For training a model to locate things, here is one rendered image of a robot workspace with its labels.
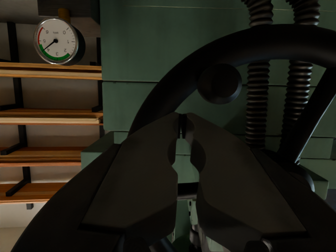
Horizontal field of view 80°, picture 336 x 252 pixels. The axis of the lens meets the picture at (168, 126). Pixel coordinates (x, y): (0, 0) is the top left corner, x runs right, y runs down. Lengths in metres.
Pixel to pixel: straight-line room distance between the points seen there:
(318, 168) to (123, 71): 0.40
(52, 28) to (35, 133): 2.87
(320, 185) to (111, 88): 0.35
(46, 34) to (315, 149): 0.48
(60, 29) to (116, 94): 0.12
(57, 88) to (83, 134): 0.67
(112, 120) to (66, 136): 2.67
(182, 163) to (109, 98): 0.18
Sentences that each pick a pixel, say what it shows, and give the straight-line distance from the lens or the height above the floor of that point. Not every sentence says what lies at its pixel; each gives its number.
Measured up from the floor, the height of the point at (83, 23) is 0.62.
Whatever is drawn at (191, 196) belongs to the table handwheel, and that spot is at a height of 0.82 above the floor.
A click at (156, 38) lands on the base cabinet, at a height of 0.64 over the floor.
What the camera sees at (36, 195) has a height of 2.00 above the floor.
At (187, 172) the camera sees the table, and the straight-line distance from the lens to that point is 0.39.
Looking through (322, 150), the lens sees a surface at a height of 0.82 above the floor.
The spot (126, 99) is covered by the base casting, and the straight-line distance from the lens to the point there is 0.37.
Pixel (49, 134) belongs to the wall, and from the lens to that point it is 3.11.
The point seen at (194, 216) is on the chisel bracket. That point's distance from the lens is 0.58.
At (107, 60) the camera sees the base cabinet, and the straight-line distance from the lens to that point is 0.38.
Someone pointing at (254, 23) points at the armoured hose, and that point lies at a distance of 0.26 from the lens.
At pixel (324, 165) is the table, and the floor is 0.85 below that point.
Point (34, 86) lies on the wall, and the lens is 3.11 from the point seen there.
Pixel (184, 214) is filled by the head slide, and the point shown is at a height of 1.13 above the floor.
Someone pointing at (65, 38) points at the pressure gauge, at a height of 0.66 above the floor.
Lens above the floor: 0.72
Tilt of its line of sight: 10 degrees up
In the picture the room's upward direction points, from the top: 178 degrees counter-clockwise
